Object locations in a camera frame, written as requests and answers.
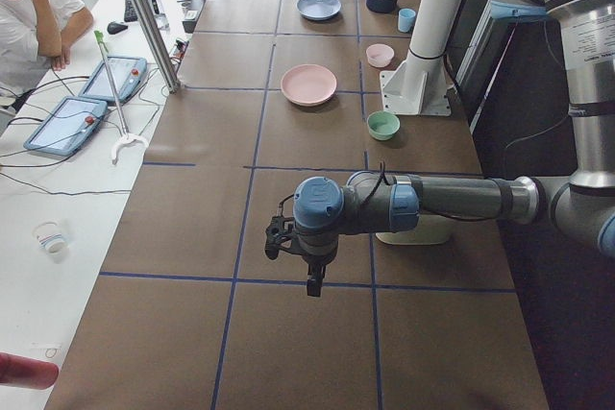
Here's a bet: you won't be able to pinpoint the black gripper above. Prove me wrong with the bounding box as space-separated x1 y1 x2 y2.
302 251 336 297

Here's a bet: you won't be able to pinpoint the blue plate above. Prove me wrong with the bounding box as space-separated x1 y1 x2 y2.
296 0 341 22

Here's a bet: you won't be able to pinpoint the pink plate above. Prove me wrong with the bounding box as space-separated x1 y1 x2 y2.
281 64 337 100

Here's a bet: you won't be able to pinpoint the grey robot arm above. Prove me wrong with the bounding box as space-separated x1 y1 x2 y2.
264 0 614 297

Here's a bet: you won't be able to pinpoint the light blue cup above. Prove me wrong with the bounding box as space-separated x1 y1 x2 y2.
397 8 417 33

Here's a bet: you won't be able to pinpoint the pink bowl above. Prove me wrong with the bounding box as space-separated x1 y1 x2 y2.
366 43 395 68

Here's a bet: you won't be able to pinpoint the white toaster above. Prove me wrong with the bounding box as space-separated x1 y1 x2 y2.
376 214 455 246

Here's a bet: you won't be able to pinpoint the cream plate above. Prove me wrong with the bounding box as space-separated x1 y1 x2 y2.
287 95 332 108

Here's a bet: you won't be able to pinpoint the green bowl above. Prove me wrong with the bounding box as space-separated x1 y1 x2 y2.
366 110 401 141

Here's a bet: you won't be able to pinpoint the black keyboard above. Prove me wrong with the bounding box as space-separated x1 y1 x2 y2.
123 0 138 22

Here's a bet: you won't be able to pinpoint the black computer mouse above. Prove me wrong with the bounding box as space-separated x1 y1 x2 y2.
107 21 129 36

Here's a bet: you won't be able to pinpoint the teach pendant tablet far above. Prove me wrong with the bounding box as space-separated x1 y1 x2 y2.
79 55 148 106

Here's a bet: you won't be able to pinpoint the teach pendant tablet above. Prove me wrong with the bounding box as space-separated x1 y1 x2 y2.
79 55 148 106
23 96 108 157

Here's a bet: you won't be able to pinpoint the reacher grabber stick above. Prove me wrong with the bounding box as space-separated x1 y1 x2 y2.
94 30 149 165

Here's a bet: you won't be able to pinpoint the paper cup on side table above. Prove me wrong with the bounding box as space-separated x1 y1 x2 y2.
32 220 68 261

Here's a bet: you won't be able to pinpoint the seated man in white shirt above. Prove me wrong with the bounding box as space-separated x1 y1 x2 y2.
1 0 93 97

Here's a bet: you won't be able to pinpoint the teach pendant tablet near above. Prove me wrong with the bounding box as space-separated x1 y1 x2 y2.
23 96 108 157

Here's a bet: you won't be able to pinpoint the red cylinder object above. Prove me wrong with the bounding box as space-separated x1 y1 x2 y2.
1 352 60 390

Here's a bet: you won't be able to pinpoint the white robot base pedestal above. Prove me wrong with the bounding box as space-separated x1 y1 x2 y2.
380 0 461 117

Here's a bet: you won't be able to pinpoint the aluminium frame post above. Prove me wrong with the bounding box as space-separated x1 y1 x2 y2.
132 0 181 94

